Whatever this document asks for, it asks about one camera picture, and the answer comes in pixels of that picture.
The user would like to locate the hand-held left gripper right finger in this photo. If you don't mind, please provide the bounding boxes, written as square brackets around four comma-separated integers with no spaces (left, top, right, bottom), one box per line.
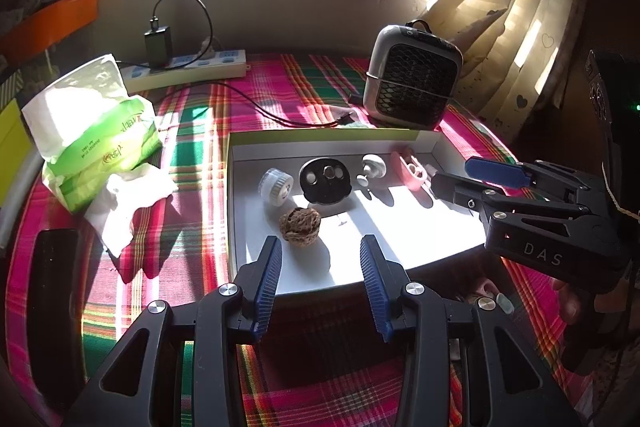
[360,234,583,427]

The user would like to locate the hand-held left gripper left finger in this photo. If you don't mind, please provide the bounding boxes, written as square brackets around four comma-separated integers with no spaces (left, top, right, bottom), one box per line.
[70,235,284,427]

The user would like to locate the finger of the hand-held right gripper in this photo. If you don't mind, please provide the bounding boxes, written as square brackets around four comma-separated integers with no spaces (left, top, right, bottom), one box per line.
[431,172,593,233]
[464,156,608,208]

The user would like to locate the green white cardboard box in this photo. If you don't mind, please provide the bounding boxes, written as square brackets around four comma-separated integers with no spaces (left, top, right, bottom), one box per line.
[227,128,493,298]

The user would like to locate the brown walnut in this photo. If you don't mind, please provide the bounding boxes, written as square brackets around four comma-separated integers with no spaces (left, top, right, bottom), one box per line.
[278,207,322,250]

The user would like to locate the small white round knob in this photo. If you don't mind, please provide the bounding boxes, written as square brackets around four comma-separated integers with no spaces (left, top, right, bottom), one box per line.
[356,153,387,186]

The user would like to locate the white round ribbed cap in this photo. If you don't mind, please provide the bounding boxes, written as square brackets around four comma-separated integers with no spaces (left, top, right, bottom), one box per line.
[258,168,294,204]

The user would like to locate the black round perforated disc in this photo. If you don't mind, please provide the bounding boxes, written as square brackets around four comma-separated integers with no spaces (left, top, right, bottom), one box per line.
[299,157,355,206]

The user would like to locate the person's right hand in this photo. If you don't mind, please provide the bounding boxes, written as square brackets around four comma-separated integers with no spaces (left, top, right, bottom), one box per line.
[552,277,587,326]

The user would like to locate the plaid blanket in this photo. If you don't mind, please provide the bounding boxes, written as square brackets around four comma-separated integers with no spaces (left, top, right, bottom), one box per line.
[10,52,571,427]

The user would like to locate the heart print curtain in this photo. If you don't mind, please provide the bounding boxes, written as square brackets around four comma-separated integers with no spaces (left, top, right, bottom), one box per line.
[422,0,601,148]

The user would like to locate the small grey desk fan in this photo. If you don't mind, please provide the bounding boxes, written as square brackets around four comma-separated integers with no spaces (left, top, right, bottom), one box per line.
[361,21,463,131]

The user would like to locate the crumpled white tissue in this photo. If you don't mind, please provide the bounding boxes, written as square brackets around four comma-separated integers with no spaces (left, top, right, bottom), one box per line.
[84,164,176,258]

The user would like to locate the black remote control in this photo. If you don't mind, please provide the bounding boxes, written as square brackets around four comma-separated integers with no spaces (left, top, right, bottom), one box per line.
[30,228,85,388]

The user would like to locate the green white tissue pack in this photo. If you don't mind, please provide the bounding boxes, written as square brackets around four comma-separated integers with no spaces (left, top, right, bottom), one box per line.
[21,53,163,214]

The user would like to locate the white power strip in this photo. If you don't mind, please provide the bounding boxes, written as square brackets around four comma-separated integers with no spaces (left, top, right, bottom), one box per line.
[117,49,249,92]

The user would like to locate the black charger adapter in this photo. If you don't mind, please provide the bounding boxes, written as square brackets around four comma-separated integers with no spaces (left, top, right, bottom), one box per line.
[144,26,173,68]

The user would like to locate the yellow-green box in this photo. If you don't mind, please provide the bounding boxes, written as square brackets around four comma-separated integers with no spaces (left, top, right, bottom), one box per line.
[0,99,26,218]

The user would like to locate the striped box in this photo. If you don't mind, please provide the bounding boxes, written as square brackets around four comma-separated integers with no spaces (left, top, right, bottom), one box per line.
[0,67,25,108]

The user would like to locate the orange tray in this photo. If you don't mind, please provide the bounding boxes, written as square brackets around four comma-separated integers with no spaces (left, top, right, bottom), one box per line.
[0,0,98,65]

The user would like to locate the black power cable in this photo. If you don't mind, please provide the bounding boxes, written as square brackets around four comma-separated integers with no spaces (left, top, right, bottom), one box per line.
[212,82,353,128]

